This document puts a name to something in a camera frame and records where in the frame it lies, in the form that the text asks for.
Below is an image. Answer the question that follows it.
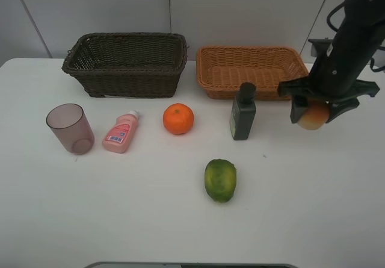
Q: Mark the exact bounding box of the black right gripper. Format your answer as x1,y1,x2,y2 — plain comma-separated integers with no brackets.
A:
277,48,380,123

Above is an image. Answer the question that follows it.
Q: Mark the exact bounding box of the dark green bottle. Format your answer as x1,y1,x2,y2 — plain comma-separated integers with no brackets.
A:
230,83,256,140

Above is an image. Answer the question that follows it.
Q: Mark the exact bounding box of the green mango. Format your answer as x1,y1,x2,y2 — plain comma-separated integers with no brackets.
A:
204,159,237,203

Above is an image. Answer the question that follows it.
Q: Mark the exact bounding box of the orange mandarin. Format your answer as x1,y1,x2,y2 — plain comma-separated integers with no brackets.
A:
162,103,194,135

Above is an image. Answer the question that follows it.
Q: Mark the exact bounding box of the translucent purple plastic cup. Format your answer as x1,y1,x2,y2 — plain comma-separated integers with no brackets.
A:
46,104,94,155

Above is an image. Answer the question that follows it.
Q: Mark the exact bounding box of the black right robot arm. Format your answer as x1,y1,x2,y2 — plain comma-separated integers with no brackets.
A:
277,0,384,123

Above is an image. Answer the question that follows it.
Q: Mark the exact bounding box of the light orange wicker basket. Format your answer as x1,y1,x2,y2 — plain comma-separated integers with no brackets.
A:
196,46,309,101

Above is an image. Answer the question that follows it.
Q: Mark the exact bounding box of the dark brown wicker basket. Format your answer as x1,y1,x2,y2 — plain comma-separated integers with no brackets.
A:
62,33,188,98

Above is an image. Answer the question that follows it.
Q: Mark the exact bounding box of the pink lotion bottle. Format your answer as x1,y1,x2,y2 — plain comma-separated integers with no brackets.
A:
102,110,140,154

